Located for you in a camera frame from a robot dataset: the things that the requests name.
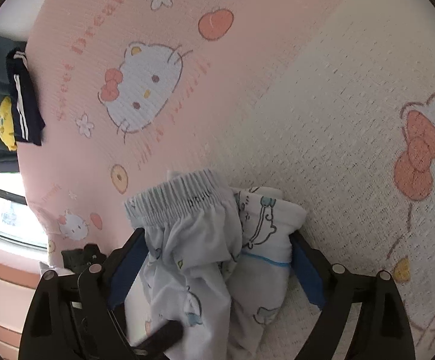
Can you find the navy garment with white stripes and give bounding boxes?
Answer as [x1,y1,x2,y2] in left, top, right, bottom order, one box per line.
[6,48,45,146]

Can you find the pink white Hello Kitty blanket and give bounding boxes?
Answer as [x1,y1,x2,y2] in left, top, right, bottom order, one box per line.
[18,0,435,359]

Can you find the black garment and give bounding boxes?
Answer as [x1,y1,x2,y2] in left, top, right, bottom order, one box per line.
[61,244,107,274]

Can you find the window with dark frame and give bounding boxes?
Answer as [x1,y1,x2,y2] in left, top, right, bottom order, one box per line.
[0,173,48,251]

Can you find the light blue cartoon print shorts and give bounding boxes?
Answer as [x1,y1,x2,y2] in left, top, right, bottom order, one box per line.
[125,169,306,359]

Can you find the yellow chick plush toy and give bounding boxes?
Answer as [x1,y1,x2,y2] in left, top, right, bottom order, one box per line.
[0,96,17,151]

